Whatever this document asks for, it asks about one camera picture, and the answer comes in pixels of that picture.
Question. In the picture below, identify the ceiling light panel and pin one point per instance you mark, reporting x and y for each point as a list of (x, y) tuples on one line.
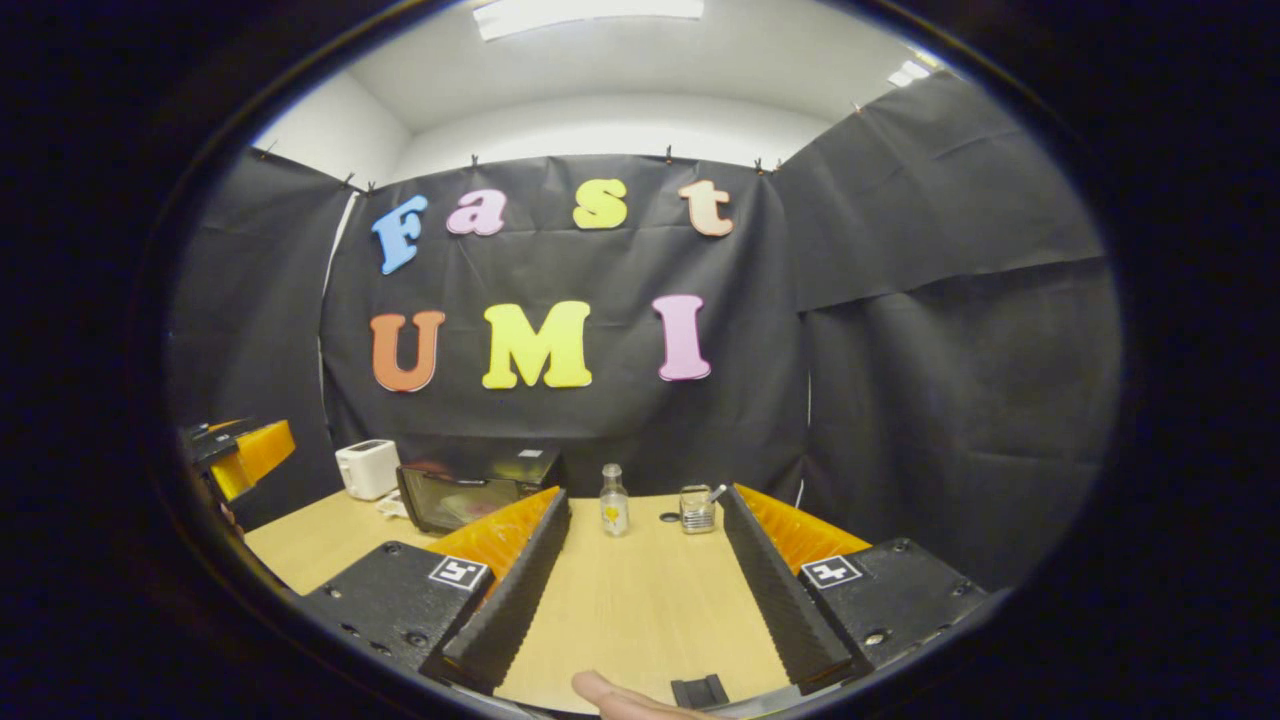
[(590, 17), (908, 73)]

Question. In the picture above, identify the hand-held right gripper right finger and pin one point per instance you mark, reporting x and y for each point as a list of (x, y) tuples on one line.
[(780, 610)]

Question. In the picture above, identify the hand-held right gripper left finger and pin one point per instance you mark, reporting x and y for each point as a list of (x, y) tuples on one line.
[(505, 615)]

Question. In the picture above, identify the black electric oven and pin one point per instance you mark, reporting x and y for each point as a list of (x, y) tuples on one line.
[(460, 495)]

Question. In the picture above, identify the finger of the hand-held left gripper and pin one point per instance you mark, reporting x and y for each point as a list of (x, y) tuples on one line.
[(255, 455)]

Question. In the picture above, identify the white toaster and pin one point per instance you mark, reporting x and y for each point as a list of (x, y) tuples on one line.
[(367, 470)]

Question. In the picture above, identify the clear glass bottle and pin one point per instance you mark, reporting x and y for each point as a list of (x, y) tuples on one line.
[(614, 505)]

